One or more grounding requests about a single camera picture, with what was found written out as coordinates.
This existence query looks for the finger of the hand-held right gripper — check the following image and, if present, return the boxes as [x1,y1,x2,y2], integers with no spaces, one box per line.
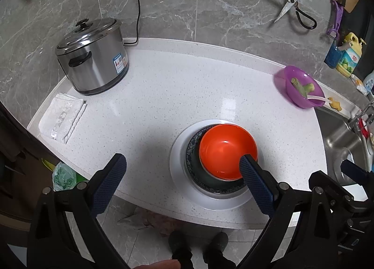
[341,160,374,183]
[309,171,374,209]

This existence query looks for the red and white object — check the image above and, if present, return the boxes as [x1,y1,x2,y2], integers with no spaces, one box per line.
[358,117,370,135]

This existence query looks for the black handled kitchen scissors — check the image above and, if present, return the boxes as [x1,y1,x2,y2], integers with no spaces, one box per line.
[262,0,317,30]

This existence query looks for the purple peeler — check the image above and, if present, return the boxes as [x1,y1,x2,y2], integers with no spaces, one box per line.
[327,0,344,37]

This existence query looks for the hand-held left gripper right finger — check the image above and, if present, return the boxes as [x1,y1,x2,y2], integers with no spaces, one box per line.
[238,154,339,269]

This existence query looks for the white spray bottle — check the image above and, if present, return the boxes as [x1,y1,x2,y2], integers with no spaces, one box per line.
[351,69,374,96]

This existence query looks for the orange bowl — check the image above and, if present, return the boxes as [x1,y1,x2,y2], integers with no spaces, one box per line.
[198,124,258,182]

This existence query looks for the stainless steel rice cooker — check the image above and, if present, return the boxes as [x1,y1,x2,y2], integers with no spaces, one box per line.
[55,18,130,96]

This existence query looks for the stainless steel sink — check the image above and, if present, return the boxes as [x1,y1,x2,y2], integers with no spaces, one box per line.
[316,108,374,188]

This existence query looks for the dark blue patterned bowl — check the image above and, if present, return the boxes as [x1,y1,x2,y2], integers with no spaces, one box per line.
[183,129,249,195]

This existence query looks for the chrome faucet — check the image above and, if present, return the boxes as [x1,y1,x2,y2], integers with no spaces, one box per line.
[348,101,374,134]

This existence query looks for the yellow sponge piece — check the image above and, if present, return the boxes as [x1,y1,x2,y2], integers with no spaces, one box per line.
[327,98,343,111]

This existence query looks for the yellow dish soap bottle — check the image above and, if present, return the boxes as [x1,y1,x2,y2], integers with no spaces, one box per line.
[336,32,367,78]

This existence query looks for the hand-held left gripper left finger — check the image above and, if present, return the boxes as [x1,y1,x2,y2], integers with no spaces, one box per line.
[28,153,129,269]

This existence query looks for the blue container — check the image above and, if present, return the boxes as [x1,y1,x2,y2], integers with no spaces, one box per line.
[324,40,347,68]

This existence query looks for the green plastic bag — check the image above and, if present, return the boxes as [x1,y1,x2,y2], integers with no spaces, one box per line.
[52,162,88,192]

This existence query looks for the person's left hand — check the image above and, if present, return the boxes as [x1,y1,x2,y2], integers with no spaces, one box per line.
[131,260,181,269]

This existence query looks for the large white plate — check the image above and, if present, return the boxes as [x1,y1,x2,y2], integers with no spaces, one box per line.
[169,119,265,210]

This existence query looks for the person's black shoe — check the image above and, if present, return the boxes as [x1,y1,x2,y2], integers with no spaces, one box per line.
[203,232,237,269]

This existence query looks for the white folded towel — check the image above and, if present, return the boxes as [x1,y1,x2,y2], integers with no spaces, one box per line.
[39,92,87,145]

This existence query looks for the green vegetable stalk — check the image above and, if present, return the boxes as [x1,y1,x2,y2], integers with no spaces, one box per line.
[291,78,315,97]

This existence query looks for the pinkish floor cloth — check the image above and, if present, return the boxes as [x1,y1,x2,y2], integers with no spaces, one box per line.
[118,208,176,237]

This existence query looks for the purple plastic bowl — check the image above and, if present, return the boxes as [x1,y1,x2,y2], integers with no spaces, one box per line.
[273,65,326,110]

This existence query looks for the black power cable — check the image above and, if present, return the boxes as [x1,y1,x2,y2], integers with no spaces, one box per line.
[123,0,141,45]

